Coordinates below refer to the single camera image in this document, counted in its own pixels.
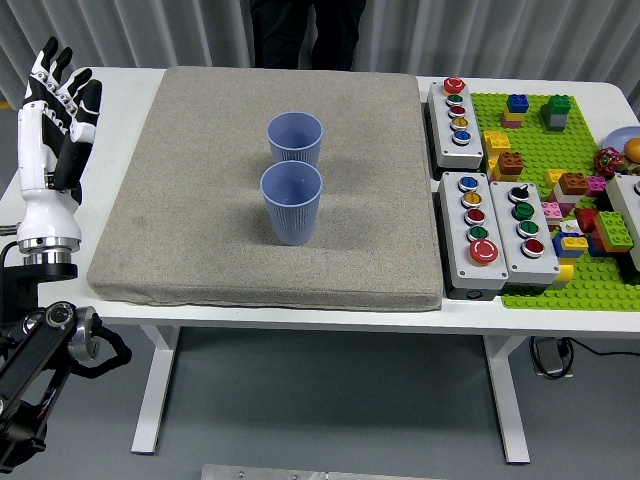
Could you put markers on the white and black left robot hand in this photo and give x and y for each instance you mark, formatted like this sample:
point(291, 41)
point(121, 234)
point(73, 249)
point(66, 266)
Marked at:
point(47, 210)

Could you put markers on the blue ribbed plastic cup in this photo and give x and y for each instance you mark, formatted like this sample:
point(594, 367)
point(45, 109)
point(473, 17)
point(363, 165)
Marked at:
point(292, 220)
point(295, 135)

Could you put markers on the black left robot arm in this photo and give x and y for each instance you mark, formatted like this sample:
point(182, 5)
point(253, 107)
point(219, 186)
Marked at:
point(60, 316)

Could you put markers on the grey-brown fabric mat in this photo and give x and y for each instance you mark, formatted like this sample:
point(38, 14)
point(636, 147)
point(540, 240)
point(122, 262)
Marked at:
point(200, 200)

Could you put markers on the white table leg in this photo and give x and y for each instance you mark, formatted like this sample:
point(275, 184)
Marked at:
point(507, 400)
point(155, 390)

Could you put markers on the person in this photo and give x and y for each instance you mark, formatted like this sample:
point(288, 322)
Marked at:
point(300, 30)

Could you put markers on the grey five-button control box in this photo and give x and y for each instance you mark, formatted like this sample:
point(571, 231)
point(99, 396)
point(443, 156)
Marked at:
point(460, 260)
point(457, 150)

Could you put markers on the yellow toy brick stack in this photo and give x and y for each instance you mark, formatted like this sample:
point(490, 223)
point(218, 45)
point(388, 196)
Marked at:
point(495, 142)

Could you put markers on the brown and orange toy brick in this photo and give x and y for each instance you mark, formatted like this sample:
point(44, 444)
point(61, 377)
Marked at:
point(510, 165)

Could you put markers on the blue yellow pink brick stack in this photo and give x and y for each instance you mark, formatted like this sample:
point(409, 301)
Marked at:
point(517, 104)

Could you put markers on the green toy brick baseplate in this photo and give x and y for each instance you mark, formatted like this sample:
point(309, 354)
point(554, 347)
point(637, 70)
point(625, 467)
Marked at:
point(537, 150)

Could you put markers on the grey control box with knob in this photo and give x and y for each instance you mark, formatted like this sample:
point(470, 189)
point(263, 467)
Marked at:
point(542, 270)

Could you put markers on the pink toy brick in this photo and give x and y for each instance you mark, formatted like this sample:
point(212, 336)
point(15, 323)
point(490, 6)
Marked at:
point(551, 210)

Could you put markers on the green and grey brick stack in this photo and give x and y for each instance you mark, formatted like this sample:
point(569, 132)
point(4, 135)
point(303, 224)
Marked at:
point(556, 107)

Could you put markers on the yellow rounded toy brick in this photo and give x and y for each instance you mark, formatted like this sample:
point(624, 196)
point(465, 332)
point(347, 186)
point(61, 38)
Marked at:
point(565, 274)

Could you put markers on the small white printed tile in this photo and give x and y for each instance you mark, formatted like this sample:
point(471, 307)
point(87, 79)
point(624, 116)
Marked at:
point(570, 228)

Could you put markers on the grey power adapter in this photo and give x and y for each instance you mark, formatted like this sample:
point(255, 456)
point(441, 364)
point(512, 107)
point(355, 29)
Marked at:
point(550, 357)

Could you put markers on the brown and white brick stack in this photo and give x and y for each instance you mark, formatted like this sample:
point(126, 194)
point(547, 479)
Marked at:
point(572, 184)

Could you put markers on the blue and yellow brick stack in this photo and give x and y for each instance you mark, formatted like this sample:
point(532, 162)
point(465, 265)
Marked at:
point(572, 243)

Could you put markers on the white pleated curtain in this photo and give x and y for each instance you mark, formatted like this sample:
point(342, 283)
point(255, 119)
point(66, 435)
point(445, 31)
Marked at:
point(550, 35)

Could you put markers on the red toy brick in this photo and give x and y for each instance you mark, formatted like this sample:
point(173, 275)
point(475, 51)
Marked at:
point(586, 219)

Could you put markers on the magenta toy brick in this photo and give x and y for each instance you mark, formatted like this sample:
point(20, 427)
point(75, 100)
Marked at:
point(596, 186)

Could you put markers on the red toy valve wheel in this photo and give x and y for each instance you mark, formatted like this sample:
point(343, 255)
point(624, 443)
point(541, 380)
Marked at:
point(606, 161)

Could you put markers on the green and orange brick stack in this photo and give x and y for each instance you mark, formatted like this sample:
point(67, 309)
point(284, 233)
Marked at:
point(612, 227)

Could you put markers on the pale blue plate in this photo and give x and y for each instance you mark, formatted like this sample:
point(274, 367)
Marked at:
point(617, 137)

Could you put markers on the white control box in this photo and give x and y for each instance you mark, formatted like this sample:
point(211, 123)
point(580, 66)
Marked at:
point(625, 195)

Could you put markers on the toy burger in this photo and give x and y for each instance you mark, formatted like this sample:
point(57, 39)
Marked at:
point(634, 150)

